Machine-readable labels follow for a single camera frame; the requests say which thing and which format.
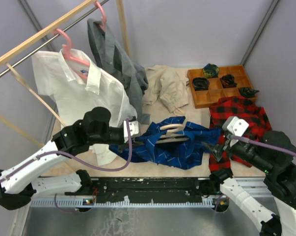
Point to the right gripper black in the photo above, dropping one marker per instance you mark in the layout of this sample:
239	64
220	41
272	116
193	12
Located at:
217	149

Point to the black rolled cloth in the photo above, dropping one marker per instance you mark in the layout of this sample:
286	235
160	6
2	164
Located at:
200	83
228	81

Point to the metal hanging rod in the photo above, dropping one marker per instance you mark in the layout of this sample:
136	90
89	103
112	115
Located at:
52	37

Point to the white shirt on hanger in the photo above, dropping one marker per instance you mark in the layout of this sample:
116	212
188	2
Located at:
77	89

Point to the grey shirt on hanger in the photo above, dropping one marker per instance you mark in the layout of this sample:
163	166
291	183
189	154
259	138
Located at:
112	58

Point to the black rolled cloth left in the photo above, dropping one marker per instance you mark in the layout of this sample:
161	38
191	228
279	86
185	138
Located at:
200	83

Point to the wooden clothes rack frame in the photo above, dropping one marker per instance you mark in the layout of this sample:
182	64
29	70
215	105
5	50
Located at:
21	132

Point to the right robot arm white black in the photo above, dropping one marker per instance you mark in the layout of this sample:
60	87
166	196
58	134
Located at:
273	156

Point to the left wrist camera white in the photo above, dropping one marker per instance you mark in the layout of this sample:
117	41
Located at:
134	128

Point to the beige hanger front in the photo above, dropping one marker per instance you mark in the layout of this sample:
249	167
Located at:
172	134

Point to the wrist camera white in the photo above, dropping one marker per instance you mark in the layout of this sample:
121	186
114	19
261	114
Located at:
134	128
236	126

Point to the blue plaid shirt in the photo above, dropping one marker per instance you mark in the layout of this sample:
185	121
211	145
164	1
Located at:
183	155

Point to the aluminium rail with cable duct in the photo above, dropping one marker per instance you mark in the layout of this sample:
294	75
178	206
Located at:
50	192

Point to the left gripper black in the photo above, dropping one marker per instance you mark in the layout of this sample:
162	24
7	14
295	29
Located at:
138	141

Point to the black rolled cloth middle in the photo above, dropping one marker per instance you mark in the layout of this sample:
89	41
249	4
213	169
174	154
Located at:
228	81

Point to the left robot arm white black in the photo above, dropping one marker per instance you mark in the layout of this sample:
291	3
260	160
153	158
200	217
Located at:
23	182

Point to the dark rolled cloth right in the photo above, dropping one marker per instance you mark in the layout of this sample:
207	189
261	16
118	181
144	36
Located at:
248	92

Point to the wooden compartment tray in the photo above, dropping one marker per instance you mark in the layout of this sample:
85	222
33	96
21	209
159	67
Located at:
216	91

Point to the beige hanger back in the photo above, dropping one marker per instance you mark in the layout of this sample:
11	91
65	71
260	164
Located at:
23	82

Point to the pink hanger under grey shirt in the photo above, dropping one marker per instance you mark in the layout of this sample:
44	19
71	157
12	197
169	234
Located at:
103	17

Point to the beige hanger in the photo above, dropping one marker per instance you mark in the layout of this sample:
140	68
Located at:
23	82
172	134

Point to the beige shirt on table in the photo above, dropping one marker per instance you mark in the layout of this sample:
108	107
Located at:
168	84

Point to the red black plaid shirt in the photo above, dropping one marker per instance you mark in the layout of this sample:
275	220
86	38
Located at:
242	108

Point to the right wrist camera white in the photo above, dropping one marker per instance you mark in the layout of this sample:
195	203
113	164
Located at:
236	126

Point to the green blue rolled cloth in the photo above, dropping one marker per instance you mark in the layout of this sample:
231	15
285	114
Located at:
211	70

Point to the pink hanger under white shirt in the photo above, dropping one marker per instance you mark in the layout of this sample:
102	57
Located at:
71	54

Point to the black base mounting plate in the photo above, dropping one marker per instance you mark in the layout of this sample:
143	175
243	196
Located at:
166	190

